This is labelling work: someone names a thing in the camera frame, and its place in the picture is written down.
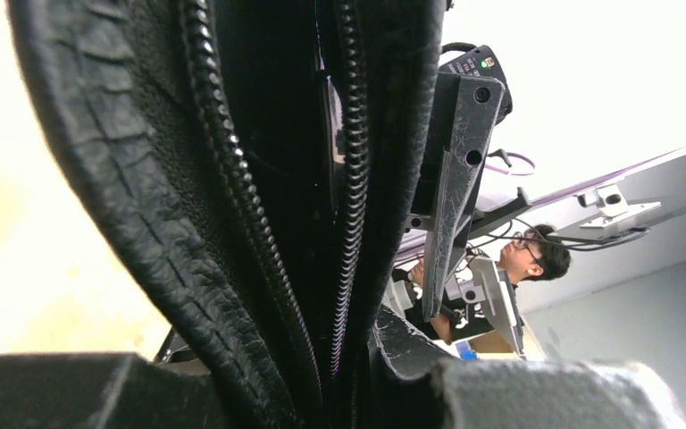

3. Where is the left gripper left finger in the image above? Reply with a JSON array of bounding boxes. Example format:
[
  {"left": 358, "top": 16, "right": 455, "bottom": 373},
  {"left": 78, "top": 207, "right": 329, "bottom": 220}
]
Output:
[{"left": 0, "top": 353, "right": 237, "bottom": 428}]

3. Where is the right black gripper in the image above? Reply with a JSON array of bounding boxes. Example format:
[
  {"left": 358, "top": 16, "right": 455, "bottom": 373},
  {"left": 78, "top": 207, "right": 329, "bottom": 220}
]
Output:
[{"left": 422, "top": 42, "right": 513, "bottom": 321}]

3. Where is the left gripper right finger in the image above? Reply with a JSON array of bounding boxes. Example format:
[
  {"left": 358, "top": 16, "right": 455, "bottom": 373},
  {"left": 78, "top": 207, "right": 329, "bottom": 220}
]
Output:
[{"left": 369, "top": 307, "right": 686, "bottom": 428}]

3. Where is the black zippered tool case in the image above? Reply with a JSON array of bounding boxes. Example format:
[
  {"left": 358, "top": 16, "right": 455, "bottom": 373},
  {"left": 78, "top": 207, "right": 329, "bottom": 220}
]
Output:
[{"left": 7, "top": 1, "right": 446, "bottom": 428}]

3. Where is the person with glasses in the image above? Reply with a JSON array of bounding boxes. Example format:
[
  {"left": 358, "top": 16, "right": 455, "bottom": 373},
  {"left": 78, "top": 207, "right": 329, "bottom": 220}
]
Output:
[{"left": 391, "top": 223, "right": 573, "bottom": 346}]

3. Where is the overhead metal camera mount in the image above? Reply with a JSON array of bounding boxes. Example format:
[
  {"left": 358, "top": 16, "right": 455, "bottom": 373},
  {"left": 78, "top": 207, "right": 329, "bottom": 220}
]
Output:
[{"left": 468, "top": 146, "right": 686, "bottom": 244}]

